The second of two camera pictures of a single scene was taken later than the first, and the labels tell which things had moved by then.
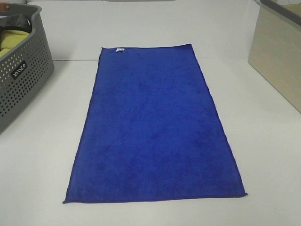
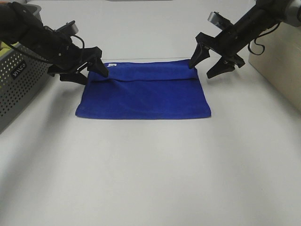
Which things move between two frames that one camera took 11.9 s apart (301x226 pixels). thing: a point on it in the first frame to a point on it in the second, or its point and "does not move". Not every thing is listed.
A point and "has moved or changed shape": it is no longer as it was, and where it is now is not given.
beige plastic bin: (275, 51) does not move
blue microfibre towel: (152, 132) has moved or changed shape
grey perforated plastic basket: (24, 68) does not move
